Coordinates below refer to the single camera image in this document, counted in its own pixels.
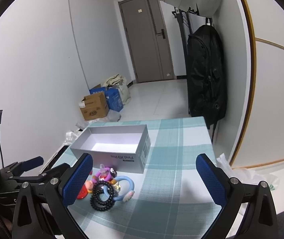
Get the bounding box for red round badge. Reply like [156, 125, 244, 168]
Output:
[76, 180, 94, 200]

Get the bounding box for black bead bracelet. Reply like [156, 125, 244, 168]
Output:
[90, 181, 117, 212]

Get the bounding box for purple cartoon keychain toy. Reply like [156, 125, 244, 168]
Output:
[92, 164, 117, 183]

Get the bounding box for light blue ring bracelet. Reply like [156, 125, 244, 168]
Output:
[102, 175, 136, 202]

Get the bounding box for grey phone box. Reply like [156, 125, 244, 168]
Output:
[70, 125, 150, 174]

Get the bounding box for white plastic bag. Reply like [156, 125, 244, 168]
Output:
[216, 154, 280, 190]

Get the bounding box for teal plaid tablecloth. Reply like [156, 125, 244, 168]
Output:
[69, 117, 220, 238]

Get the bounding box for clear plastic bag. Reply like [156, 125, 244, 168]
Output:
[75, 110, 121, 130]

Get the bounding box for brown cardboard box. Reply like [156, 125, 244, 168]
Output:
[79, 92, 109, 121]

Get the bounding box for blue cardboard box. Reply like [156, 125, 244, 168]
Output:
[89, 87, 124, 112]

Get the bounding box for black backpack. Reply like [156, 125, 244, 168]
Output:
[186, 25, 227, 127]

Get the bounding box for white sack with cloth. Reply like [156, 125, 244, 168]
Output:
[103, 74, 131, 105]

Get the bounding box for grey door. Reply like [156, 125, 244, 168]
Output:
[119, 0, 175, 83]

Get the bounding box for black coat rack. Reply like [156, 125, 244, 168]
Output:
[174, 10, 220, 120]

